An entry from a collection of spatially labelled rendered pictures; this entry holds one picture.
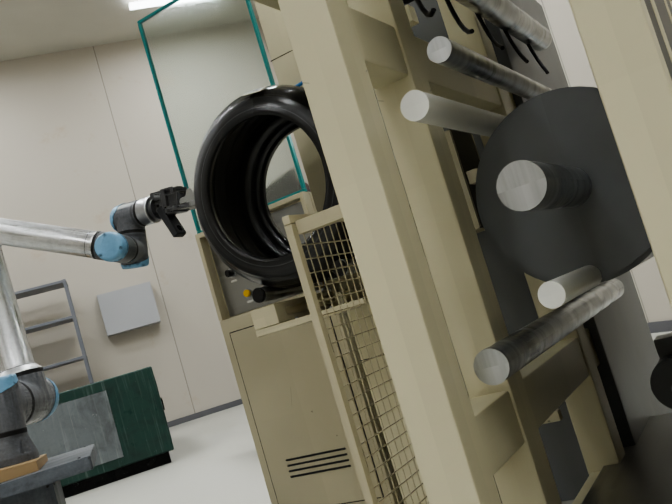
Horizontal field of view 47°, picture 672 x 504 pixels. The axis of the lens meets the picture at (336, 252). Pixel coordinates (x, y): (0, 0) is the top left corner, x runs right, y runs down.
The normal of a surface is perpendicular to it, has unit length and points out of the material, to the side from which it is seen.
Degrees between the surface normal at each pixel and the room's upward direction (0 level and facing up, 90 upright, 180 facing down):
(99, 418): 90
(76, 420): 90
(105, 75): 90
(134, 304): 90
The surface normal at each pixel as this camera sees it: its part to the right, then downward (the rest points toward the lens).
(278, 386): -0.48, 0.07
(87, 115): 0.27, -0.17
